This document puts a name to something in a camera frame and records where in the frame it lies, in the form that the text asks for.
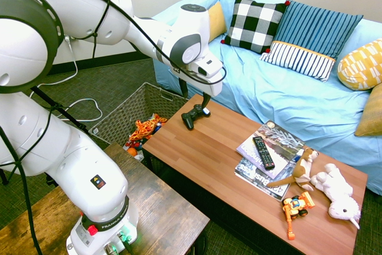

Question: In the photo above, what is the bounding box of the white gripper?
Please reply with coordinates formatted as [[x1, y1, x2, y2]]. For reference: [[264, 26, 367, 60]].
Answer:
[[171, 63, 224, 109]]

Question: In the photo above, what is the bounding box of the black gamepad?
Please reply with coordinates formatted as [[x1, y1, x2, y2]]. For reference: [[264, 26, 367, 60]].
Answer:
[[181, 104, 211, 131]]

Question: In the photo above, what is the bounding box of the grey woven basket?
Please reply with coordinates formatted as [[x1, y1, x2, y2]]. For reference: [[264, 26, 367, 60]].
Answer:
[[88, 81, 190, 160]]

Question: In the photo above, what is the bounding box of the reddish wooden coffee table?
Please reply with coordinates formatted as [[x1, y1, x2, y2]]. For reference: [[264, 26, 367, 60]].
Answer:
[[141, 93, 368, 255]]

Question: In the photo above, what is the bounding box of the plain mustard pillow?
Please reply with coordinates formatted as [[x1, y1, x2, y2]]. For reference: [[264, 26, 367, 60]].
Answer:
[[207, 1, 229, 44]]

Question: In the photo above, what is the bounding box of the light blue sofa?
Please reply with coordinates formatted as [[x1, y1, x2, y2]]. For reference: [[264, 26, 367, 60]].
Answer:
[[152, 0, 382, 196]]

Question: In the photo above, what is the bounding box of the black TV remote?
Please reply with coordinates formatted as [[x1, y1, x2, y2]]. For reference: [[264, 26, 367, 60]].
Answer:
[[252, 136, 276, 171]]

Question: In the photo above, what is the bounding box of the black white checked pillow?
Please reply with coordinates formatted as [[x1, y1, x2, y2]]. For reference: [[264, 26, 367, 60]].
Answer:
[[220, 0, 291, 55]]

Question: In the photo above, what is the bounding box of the magazine with landscape cover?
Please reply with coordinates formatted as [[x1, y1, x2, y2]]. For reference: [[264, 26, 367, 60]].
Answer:
[[236, 119, 306, 180]]

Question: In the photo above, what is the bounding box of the business magazine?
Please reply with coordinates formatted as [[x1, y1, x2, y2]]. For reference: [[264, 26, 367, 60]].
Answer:
[[234, 156, 292, 202]]

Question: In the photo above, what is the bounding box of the white navy striped pillow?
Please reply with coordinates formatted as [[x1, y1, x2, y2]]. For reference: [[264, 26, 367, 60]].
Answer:
[[258, 41, 337, 83]]

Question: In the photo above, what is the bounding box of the dark rustic wooden table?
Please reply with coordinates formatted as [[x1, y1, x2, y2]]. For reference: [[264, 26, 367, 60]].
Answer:
[[0, 143, 211, 255]]

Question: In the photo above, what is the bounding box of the brown kangaroo plush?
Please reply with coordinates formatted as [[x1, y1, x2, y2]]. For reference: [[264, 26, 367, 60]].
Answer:
[[266, 146, 320, 192]]

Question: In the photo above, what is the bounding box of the blue striped pillow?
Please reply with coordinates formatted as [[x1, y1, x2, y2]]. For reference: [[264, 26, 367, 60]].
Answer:
[[270, 0, 364, 60]]

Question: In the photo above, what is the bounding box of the orange toy excavator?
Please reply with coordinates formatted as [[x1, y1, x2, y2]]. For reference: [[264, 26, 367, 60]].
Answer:
[[281, 191, 316, 241]]

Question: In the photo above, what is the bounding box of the yellow white patterned pillow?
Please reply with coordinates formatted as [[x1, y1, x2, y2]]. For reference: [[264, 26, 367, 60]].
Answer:
[[337, 38, 382, 91]]

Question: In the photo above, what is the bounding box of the white unicorn plush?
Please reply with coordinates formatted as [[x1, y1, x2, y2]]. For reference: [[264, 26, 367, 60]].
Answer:
[[310, 162, 362, 230]]

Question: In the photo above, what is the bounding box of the mustard woven pillow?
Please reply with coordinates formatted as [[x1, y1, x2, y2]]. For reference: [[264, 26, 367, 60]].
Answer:
[[354, 83, 382, 138]]

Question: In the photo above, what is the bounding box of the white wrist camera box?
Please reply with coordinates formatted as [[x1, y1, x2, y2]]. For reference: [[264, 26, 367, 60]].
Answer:
[[192, 53, 224, 78]]

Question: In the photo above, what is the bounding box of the orange yellow rope toy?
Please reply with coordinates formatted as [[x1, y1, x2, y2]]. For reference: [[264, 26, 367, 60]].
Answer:
[[128, 113, 168, 148]]

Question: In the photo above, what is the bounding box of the white floor cable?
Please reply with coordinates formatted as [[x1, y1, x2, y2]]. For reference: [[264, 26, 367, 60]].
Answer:
[[28, 36, 103, 123]]

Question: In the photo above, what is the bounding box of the black camera tripod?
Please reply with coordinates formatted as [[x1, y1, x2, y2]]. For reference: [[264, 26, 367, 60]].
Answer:
[[0, 85, 91, 186]]

